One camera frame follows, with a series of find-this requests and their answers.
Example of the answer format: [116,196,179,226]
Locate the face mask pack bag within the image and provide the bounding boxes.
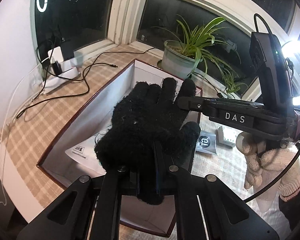
[65,125,112,176]

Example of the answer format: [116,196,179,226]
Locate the small spider plant offshoot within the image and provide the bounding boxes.
[221,68,248,99]

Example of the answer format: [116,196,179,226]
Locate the white power strip with chargers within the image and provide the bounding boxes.
[43,46,80,94]

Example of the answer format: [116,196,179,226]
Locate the Vinda pocket tissue pack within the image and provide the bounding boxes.
[217,125,241,148]

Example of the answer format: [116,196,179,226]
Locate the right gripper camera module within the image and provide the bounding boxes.
[249,32,294,116]

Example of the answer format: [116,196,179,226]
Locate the black knit glove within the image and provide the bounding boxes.
[94,77,200,205]

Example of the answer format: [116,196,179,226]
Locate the right hand beige glove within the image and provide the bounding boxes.
[236,132,300,202]

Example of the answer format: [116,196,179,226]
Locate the large potted spider plant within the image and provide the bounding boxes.
[161,15,237,79]

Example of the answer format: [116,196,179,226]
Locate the grey wet wipe sachet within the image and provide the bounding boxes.
[196,131,217,155]

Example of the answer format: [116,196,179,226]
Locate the black ring light cable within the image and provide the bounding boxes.
[192,72,231,99]

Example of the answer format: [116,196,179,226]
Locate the black charger cable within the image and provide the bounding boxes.
[15,24,156,119]

